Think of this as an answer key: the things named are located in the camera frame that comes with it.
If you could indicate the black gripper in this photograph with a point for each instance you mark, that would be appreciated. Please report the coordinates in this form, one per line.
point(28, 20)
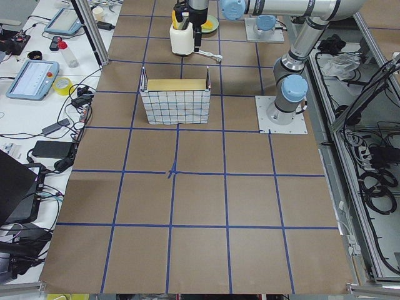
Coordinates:
point(198, 20)

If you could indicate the black power adapter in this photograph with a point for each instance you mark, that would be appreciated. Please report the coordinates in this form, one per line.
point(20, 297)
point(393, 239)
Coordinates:
point(52, 149)

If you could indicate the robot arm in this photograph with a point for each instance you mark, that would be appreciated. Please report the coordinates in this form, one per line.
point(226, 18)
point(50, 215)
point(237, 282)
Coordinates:
point(265, 24)
point(318, 15)

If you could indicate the black laptop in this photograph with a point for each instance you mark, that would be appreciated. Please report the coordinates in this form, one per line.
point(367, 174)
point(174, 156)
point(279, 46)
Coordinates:
point(21, 185)

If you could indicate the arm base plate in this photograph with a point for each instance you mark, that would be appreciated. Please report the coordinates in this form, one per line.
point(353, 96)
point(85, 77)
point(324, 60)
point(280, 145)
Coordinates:
point(276, 37)
point(273, 121)

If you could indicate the yellow tape roll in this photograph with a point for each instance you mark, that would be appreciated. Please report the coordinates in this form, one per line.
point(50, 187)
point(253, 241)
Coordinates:
point(63, 86)

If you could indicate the white toaster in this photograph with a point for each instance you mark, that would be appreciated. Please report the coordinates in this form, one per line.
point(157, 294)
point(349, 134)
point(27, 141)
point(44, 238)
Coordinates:
point(182, 41)

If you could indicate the green plate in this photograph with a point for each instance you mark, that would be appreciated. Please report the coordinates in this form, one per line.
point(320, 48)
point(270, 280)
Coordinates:
point(215, 24)

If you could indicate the white paper cup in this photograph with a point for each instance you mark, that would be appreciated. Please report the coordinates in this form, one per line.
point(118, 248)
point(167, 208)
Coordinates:
point(99, 13)

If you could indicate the aluminium frame post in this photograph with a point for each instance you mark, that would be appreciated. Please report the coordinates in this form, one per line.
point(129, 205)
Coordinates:
point(87, 21)

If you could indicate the checkered wire basket wooden shelf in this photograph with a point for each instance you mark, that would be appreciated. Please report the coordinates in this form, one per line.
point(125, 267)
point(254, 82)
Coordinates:
point(176, 101)

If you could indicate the bread slice on plate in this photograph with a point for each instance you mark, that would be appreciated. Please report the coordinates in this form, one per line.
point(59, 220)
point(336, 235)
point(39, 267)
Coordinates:
point(207, 26)

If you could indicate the bread slice in toaster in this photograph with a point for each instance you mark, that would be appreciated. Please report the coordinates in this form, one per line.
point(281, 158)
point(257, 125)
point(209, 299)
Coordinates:
point(178, 21)

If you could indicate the clear bottle red cap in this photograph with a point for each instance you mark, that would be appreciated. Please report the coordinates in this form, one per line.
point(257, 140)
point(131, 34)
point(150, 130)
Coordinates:
point(67, 54)

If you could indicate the blue teach pendant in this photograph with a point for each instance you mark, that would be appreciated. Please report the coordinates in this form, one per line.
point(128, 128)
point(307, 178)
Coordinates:
point(65, 22)
point(34, 80)

